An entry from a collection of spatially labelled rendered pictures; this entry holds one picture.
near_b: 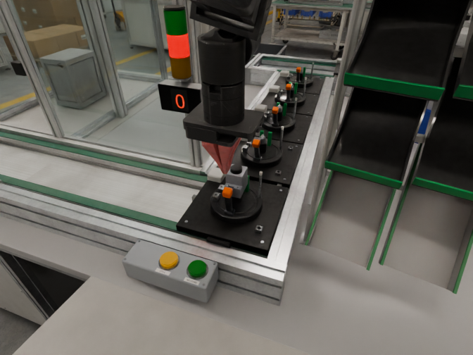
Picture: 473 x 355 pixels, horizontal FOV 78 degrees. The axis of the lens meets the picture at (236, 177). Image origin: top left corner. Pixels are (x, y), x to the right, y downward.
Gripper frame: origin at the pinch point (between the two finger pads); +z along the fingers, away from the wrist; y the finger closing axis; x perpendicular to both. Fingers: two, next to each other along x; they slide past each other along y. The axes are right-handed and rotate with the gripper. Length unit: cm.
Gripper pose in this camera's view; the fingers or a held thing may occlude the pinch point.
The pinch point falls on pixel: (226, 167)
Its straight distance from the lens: 47.0
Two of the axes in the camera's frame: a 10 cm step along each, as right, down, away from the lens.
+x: -3.5, 6.0, -7.2
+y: -9.4, -2.2, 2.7
